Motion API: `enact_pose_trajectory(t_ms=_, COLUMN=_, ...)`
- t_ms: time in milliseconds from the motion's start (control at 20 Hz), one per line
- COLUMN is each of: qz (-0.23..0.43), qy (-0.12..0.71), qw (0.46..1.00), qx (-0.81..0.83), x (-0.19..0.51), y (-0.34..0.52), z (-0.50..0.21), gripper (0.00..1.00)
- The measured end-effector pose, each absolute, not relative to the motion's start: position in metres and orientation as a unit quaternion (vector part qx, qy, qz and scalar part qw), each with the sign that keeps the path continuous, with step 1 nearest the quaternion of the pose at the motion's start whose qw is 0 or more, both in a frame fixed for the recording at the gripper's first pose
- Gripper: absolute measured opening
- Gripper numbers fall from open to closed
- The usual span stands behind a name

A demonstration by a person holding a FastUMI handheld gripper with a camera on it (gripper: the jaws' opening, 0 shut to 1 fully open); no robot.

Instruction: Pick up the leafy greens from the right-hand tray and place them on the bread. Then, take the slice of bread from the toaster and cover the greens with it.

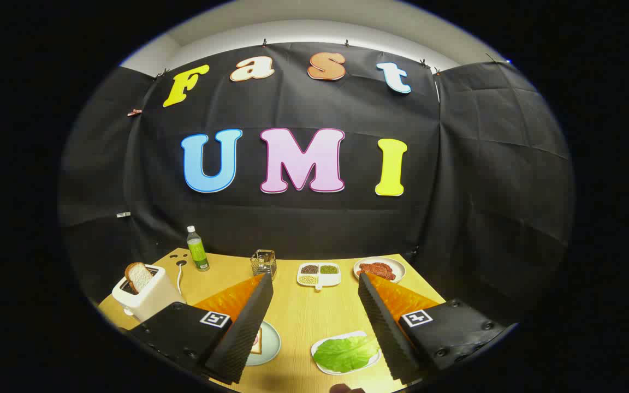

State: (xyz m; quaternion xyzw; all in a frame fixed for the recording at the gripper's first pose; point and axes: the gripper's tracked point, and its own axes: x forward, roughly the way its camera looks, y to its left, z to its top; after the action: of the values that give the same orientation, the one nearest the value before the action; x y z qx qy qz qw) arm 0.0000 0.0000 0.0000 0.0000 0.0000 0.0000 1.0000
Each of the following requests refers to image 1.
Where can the white square plate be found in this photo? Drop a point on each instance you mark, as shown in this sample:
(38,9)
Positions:
(320,344)

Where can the brown meat steak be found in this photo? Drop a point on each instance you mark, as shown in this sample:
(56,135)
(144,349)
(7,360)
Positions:
(377,270)

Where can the white divided bean dish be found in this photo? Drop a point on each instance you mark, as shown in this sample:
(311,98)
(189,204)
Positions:
(319,277)

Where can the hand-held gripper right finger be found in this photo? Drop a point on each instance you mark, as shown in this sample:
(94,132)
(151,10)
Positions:
(383,327)

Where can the green label water bottle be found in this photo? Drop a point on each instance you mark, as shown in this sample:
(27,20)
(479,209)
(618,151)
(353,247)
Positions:
(198,254)

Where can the toasted bread slice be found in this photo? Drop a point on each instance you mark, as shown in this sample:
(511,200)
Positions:
(140,277)

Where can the white toaster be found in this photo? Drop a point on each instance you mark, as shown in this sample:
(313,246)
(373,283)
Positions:
(148,305)

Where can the white round meat plate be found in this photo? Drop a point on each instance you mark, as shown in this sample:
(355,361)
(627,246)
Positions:
(399,266)

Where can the pale green round plate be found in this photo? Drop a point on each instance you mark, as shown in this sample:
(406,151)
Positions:
(270,344)

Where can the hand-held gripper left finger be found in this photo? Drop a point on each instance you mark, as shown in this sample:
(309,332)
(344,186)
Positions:
(246,327)

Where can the green lettuce leaf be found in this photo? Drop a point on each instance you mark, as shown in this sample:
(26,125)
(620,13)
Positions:
(344,355)

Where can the white bread slice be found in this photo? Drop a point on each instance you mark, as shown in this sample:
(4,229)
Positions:
(257,341)

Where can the black backdrop cloth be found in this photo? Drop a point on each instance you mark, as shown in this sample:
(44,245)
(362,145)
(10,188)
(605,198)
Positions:
(347,229)

